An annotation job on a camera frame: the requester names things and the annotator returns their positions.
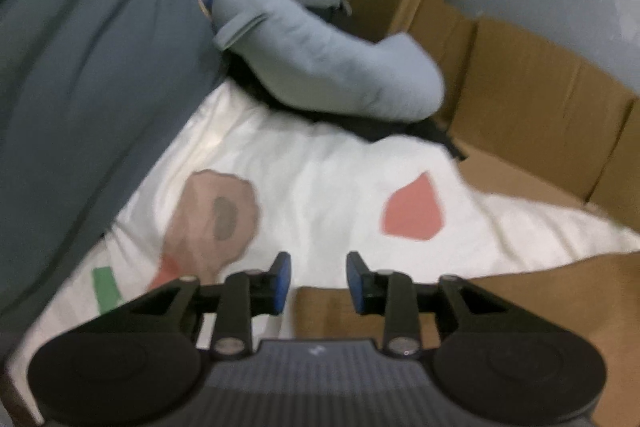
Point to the brown t-shirt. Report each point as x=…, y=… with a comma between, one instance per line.
x=597, y=298

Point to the blue-grey neck pillow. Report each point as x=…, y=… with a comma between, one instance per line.
x=308, y=63

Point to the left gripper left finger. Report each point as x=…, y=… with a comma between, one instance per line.
x=245, y=295

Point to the dark grey pillow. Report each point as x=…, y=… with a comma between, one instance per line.
x=92, y=94

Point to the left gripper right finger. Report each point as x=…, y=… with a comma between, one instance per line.
x=391, y=295

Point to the cream bear print blanket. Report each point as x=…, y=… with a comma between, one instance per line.
x=240, y=184

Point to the large cardboard box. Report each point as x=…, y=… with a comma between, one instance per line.
x=536, y=120

